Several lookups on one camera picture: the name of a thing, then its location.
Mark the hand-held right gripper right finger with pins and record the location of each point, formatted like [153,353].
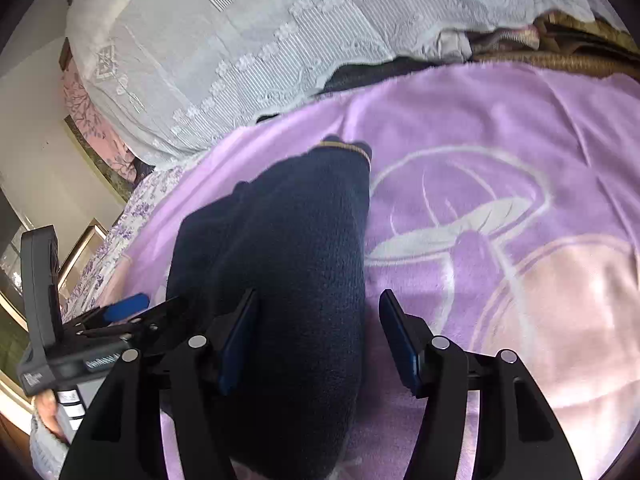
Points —
[400,342]

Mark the person's left hand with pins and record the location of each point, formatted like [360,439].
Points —
[50,410]

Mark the dark cloth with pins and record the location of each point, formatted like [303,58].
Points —
[360,72]

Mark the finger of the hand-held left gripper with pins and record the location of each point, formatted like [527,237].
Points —
[125,306]
[150,319]

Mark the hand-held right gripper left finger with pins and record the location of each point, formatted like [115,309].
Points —
[235,350]

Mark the gold picture frame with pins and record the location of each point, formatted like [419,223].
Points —
[82,255]

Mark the navy blue sock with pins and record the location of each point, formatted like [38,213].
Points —
[300,260]

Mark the purple printed blanket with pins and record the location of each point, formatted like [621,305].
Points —
[500,135]

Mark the brown patterned fabric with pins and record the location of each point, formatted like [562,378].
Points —
[575,62]

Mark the person's left forearm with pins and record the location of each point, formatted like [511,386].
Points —
[45,452]

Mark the purple floral bed sheet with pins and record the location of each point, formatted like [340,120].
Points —
[145,200]

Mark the white lace bedspread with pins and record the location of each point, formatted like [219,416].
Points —
[250,35]

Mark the pink floral cloth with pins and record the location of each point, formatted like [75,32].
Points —
[87,110]

